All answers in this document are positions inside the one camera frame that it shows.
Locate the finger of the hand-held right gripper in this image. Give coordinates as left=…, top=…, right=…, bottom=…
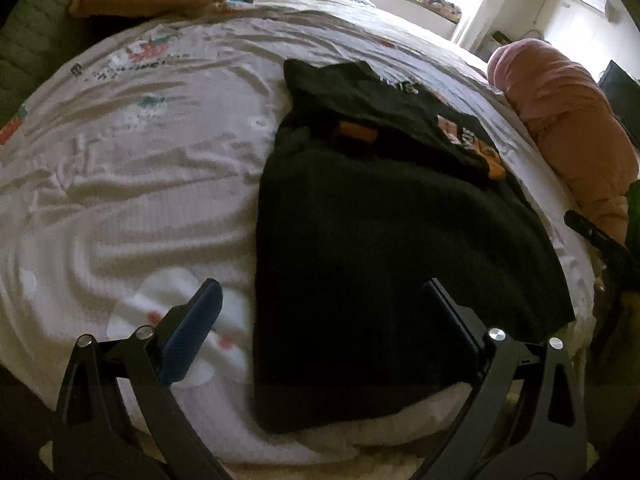
left=564, top=210, right=635, bottom=265

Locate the green quilted headboard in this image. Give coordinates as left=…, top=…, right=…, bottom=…
left=0, top=0, right=86, bottom=126

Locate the crumpled cloth pile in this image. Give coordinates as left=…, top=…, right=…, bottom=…
left=420, top=0, right=461, bottom=23

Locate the black monitor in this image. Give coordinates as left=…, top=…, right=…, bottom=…
left=597, top=60, right=640, bottom=146

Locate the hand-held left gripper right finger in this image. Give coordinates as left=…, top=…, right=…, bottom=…
left=415, top=279, right=587, bottom=480

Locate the rolled pink duvet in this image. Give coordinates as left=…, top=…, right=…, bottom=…
left=487, top=40, right=640, bottom=256

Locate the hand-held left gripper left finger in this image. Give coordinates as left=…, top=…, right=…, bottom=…
left=52, top=280, right=231, bottom=480

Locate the white strawberry print bedsheet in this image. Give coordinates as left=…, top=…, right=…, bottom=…
left=0, top=0, right=601, bottom=480

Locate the white curtain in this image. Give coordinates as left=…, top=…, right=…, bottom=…
left=452, top=0, right=521, bottom=56

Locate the black sweater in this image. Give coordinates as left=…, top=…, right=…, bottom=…
left=252, top=59, right=576, bottom=436

